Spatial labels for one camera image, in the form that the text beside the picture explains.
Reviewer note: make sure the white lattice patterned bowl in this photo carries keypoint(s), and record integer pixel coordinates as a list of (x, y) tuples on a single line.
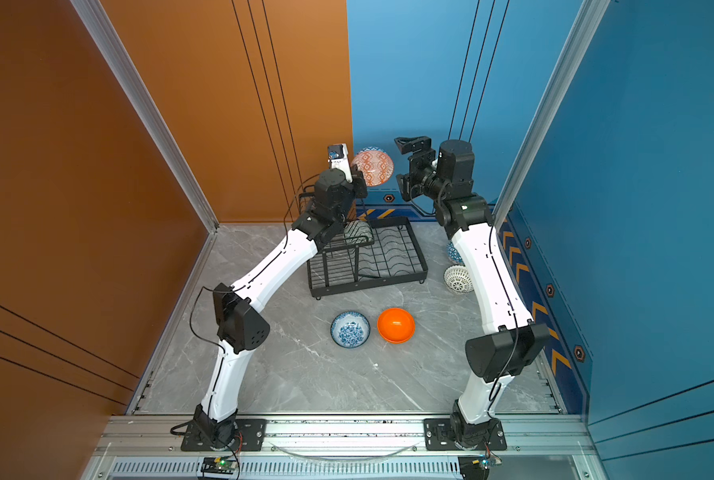
[(458, 279)]

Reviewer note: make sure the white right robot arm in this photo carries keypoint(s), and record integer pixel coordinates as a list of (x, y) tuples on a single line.
[(511, 338)]

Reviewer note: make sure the black wire dish rack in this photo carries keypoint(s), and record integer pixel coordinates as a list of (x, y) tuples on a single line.
[(394, 257)]

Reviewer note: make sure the green patterned ceramic bowl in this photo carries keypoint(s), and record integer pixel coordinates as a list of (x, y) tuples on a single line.
[(358, 233)]

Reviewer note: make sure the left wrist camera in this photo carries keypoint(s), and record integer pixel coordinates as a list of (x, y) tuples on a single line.
[(338, 157)]

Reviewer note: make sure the aluminium corner post right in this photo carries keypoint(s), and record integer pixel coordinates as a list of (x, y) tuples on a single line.
[(579, 39)]

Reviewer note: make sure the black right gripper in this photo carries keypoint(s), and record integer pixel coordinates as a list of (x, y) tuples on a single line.
[(419, 144)]

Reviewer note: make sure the orange plastic bowl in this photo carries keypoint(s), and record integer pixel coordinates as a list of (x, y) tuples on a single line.
[(396, 325)]

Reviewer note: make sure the red patterned ceramic bowl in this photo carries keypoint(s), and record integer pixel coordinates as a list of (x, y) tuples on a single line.
[(376, 166)]

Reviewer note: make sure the circuit board right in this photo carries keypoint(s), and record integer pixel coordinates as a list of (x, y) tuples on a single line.
[(477, 467)]

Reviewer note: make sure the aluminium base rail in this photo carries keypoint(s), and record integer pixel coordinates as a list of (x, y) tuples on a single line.
[(345, 446)]

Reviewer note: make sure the aluminium corner post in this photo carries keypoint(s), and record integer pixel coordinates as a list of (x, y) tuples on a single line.
[(99, 25), (579, 39)]

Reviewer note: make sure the green circuit board left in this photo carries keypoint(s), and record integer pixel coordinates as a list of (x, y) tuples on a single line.
[(219, 468)]

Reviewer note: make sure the dark blue patterned bowl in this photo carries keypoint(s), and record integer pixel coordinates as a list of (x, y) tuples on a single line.
[(454, 255)]

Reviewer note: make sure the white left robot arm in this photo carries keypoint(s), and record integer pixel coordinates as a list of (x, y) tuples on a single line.
[(239, 306)]

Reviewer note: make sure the aluminium corner post left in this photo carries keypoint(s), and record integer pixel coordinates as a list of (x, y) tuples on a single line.
[(99, 25)]

